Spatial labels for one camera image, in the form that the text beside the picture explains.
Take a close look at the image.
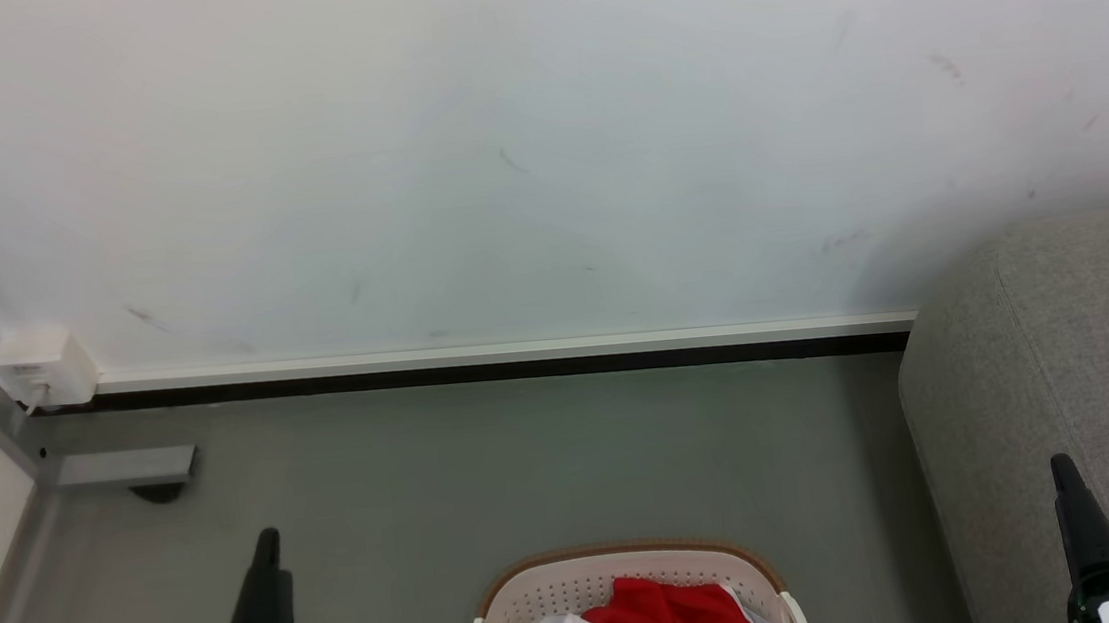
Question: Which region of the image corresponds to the grey fabric sofa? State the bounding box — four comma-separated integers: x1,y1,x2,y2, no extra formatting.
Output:
885,210,1109,623

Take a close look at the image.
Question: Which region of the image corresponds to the cream perforated laundry basket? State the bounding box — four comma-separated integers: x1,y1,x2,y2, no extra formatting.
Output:
453,527,814,623

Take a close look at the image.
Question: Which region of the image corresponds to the white and black baseboard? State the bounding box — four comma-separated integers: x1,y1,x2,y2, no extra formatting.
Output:
26,301,922,429

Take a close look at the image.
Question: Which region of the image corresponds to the black round frame foot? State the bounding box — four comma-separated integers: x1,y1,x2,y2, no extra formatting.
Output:
128,480,191,507

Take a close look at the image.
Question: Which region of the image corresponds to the grey metal frame leg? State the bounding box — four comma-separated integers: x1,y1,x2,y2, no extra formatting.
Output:
0,274,200,500

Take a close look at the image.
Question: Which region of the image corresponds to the white wall socket box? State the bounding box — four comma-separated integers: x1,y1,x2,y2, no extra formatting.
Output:
0,322,102,419

